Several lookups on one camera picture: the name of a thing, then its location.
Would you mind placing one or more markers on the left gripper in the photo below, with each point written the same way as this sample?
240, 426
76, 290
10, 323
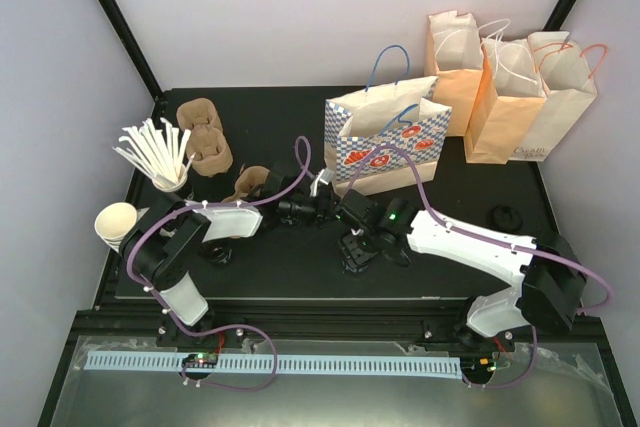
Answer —
325, 208

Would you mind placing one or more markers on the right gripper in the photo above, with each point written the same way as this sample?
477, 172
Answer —
355, 255

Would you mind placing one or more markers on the brown carrier half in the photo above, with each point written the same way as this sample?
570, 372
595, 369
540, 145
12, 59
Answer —
250, 180

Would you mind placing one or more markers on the blue checkered paper bag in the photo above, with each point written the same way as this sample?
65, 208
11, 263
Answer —
374, 136

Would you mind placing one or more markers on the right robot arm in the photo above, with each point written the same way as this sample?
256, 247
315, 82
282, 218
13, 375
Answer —
543, 288

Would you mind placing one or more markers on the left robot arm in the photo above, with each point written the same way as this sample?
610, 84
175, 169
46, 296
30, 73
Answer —
170, 233

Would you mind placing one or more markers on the brown cup carrier stack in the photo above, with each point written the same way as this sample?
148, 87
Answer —
207, 145

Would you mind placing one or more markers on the black lid stack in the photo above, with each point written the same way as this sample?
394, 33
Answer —
505, 218

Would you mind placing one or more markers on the cup of white straws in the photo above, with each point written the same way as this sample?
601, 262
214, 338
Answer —
158, 153

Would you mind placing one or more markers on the white paper cup stack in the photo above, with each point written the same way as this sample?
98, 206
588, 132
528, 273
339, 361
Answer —
114, 222

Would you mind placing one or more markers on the orange paper bag middle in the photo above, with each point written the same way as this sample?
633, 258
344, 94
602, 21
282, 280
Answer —
509, 98

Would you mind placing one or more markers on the light blue cable duct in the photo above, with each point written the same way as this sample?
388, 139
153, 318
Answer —
336, 365

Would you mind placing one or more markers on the orange paper bag white handles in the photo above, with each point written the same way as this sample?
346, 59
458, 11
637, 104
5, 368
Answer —
455, 55

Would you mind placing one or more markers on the beige paper bag orange handles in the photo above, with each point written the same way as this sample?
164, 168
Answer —
568, 74

